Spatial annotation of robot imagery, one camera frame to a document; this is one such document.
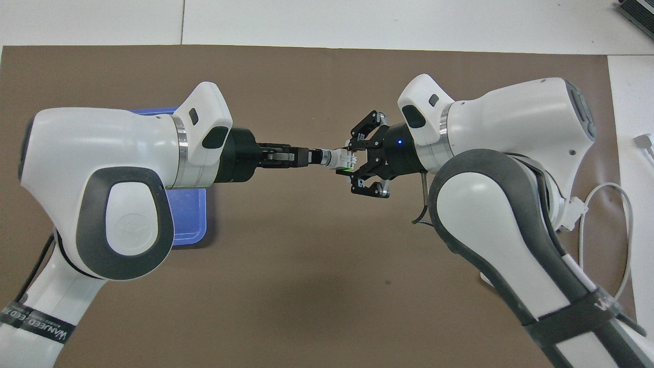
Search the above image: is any white power strip cable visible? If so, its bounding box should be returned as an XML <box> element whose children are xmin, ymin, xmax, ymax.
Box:
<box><xmin>577</xmin><ymin>182</ymin><xmax>635</xmax><ymax>302</ymax></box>

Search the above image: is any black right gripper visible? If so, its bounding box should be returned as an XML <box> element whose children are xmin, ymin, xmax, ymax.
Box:
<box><xmin>336</xmin><ymin>109</ymin><xmax>426</xmax><ymax>199</ymax></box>

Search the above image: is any blue plastic tray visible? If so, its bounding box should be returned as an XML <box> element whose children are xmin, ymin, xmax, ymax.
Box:
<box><xmin>130</xmin><ymin>106</ymin><xmax>207</xmax><ymax>250</ymax></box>

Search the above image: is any brown table mat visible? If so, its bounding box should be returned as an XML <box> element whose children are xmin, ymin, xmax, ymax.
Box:
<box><xmin>0</xmin><ymin>45</ymin><xmax>637</xmax><ymax>368</ymax></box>

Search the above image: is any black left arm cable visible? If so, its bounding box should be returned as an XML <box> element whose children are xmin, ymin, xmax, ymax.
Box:
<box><xmin>13</xmin><ymin>233</ymin><xmax>57</xmax><ymax>307</ymax></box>

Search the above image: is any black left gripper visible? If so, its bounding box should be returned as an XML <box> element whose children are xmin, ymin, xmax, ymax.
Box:
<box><xmin>214</xmin><ymin>128</ymin><xmax>311</xmax><ymax>185</ymax></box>

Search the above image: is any white-backed selector switch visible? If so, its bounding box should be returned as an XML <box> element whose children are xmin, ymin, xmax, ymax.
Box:
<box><xmin>308</xmin><ymin>146</ymin><xmax>356</xmax><ymax>172</ymax></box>

